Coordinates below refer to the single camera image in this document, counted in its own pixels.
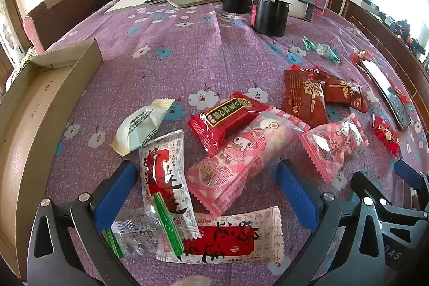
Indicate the large dark red packet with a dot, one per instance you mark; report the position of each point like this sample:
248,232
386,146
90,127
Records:
305,98

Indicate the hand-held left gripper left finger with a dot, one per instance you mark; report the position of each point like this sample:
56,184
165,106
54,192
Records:
115,195

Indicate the shiny red foil packet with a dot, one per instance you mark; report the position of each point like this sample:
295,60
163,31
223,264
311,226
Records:
360,57

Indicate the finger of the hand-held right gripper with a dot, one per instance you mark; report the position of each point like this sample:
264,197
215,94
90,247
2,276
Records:
407,173
365,185

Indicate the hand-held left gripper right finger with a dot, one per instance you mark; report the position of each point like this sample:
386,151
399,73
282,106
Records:
298,195

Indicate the white green snack packet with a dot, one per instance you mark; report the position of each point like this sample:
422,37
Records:
140,125

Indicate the green candy wrapper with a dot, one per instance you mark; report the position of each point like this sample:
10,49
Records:
321,50

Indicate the small dark red packet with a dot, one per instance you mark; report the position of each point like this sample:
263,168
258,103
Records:
345,91

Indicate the red packet with green label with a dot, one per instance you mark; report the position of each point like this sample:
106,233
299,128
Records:
214,128

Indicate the wooden side furniture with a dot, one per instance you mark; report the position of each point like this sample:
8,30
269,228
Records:
378,24

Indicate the red white snack packet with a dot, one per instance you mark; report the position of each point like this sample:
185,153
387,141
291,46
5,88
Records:
231,239
161,172

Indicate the large pink cartoon packet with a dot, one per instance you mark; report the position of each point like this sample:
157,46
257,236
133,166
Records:
241,155

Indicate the cardboard box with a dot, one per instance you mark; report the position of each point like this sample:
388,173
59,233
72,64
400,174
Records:
26,125

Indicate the small red candy packet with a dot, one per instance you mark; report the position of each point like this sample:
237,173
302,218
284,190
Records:
385,133

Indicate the small pink cartoon packet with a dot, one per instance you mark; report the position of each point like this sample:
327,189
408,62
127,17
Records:
331,145

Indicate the clear green striped packet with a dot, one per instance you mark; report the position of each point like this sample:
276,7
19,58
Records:
134,232

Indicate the purple floral tablecloth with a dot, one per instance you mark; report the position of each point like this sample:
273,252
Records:
207,48

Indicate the black smartphone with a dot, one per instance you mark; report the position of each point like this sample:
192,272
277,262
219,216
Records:
385,91

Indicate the brown upholstered chair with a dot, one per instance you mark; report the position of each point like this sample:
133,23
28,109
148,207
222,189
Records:
67,11

